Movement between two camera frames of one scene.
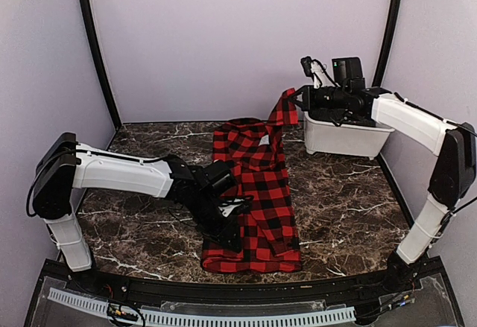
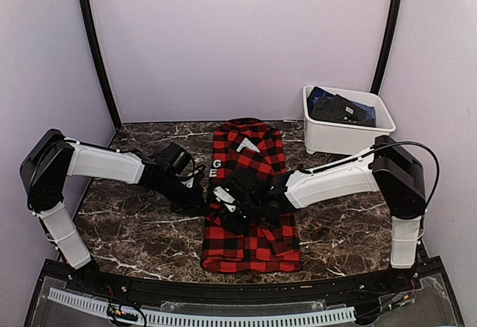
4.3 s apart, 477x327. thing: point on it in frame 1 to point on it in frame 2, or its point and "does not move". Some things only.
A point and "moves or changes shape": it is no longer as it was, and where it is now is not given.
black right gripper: [309, 102] to [233, 226]
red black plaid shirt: [254, 150] moves or changes shape
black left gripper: [222, 235] to [191, 207]
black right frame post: [387, 45] does not move
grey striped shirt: [336, 116] does not move
